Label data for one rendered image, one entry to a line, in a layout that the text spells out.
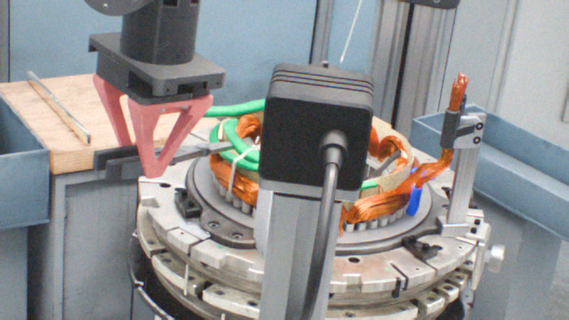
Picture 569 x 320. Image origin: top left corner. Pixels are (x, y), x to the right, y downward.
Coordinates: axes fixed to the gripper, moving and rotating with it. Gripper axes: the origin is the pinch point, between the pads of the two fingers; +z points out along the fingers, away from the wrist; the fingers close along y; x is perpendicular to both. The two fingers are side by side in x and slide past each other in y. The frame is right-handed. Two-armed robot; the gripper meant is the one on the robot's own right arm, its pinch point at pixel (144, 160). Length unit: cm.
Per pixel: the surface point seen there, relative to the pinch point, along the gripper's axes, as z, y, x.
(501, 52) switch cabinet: 52, -123, 207
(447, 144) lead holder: -4.1, 13.3, 20.4
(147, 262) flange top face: 14.4, -6.8, 6.5
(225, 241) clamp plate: 6.7, 4.1, 6.3
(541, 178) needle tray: 11, 0, 55
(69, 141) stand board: 9.8, -24.4, 7.8
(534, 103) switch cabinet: 67, -116, 219
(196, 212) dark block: 6.4, -0.7, 6.6
